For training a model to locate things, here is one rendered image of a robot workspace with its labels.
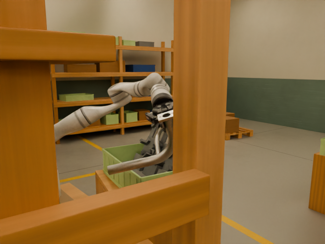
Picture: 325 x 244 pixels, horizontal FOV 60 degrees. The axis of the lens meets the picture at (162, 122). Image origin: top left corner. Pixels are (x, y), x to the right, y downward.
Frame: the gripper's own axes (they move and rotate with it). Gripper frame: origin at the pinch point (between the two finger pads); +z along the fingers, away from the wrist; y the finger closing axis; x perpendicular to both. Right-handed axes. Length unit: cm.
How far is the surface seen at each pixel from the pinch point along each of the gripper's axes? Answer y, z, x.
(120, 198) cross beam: -11.5, 38.8, -10.3
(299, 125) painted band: 315, -505, 409
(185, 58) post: 7.9, 15.5, -22.5
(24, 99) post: -19, 36, -31
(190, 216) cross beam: -1.4, 35.1, 2.6
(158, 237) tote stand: -24, -27, 80
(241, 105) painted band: 227, -673, 400
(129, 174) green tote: -28, -46, 50
